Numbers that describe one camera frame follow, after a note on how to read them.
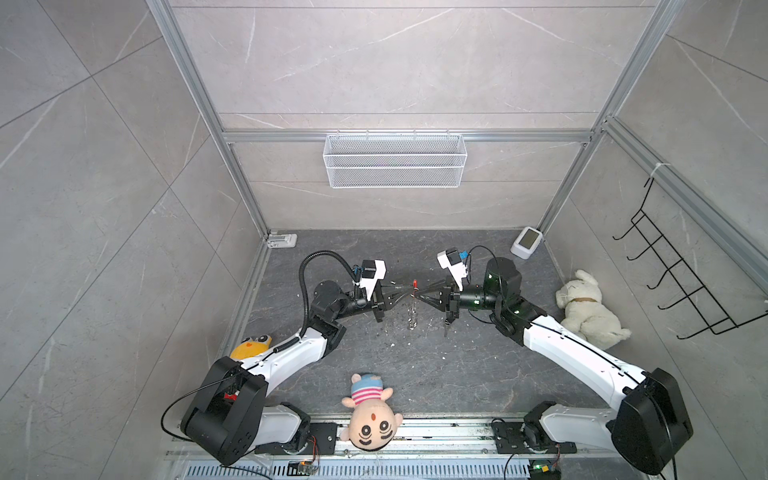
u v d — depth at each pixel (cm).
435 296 66
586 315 86
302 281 57
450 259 62
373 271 59
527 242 111
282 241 114
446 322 95
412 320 93
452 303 62
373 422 69
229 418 41
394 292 65
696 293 62
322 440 73
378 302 62
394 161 100
